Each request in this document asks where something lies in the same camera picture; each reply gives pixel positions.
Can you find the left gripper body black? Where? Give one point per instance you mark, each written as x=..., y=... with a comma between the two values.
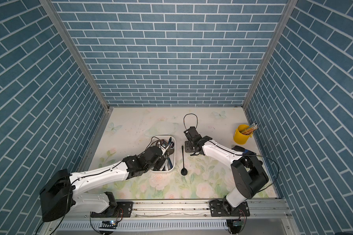
x=156, y=165

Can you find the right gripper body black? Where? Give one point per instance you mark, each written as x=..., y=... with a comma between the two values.
x=189, y=147

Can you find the white plastic storage box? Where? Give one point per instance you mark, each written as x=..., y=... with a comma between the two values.
x=167, y=162

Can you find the black spoon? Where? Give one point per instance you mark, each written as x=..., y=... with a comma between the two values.
x=183, y=171

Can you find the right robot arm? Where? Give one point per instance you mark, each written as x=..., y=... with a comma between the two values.
x=247, y=170

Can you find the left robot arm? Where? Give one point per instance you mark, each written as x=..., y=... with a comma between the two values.
x=67, y=192

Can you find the floral table mat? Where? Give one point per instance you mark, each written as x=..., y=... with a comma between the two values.
x=130, y=130

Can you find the yellow cup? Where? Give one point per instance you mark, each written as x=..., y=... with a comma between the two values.
x=240, y=138

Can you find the blue stapler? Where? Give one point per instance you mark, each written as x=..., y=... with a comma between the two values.
x=243, y=151

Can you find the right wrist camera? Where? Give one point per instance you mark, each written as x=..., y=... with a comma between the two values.
x=192, y=135

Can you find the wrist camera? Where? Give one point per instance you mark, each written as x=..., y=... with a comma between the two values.
x=192, y=135
x=166, y=145

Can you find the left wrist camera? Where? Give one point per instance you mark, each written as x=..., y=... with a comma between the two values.
x=166, y=145

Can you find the aluminium front rail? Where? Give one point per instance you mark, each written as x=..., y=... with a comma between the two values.
x=254, y=208

